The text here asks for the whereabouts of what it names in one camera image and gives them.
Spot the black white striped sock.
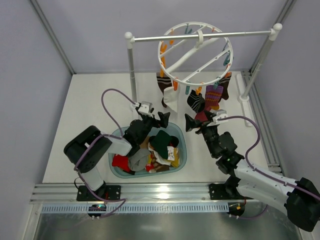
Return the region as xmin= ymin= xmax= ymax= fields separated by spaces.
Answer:
xmin=187 ymin=90 xmax=205 ymax=114

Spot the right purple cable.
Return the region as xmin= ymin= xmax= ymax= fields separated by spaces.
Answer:
xmin=219 ymin=115 xmax=320 ymax=221

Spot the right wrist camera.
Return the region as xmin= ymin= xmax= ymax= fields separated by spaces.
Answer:
xmin=210 ymin=109 xmax=228 ymax=126

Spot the pile of socks in basket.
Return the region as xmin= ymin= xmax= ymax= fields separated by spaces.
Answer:
xmin=110 ymin=130 xmax=182 ymax=177

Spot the white drying rack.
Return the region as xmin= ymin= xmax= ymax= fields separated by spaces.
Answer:
xmin=124 ymin=22 xmax=283 ymax=127

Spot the aluminium rail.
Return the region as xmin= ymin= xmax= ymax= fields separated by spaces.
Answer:
xmin=29 ymin=182 xmax=286 ymax=205

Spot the brown striped sock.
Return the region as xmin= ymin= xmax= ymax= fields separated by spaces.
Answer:
xmin=156 ymin=73 xmax=173 ymax=108

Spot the purple cable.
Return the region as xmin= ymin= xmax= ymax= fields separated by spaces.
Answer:
xmin=73 ymin=88 xmax=141 ymax=218
xmin=219 ymin=115 xmax=320 ymax=221

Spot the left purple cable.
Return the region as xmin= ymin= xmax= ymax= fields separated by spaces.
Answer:
xmin=73 ymin=88 xmax=141 ymax=218

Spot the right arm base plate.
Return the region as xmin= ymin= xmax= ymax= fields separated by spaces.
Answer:
xmin=208 ymin=183 xmax=245 ymax=200

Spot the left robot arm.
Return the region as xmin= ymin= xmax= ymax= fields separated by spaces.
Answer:
xmin=63 ymin=111 xmax=171 ymax=201

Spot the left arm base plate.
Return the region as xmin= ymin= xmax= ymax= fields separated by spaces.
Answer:
xmin=76 ymin=184 xmax=121 ymax=202

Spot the purple red striped sock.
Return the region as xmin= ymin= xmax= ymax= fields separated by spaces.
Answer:
xmin=195 ymin=85 xmax=224 ymax=122

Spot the round white clip hanger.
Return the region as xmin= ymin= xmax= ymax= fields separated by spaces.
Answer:
xmin=157 ymin=21 xmax=234 ymax=87

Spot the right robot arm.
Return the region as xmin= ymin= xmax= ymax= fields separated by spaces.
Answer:
xmin=184 ymin=110 xmax=320 ymax=232

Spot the teal plastic basket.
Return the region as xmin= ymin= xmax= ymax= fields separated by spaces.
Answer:
xmin=108 ymin=122 xmax=188 ymax=179

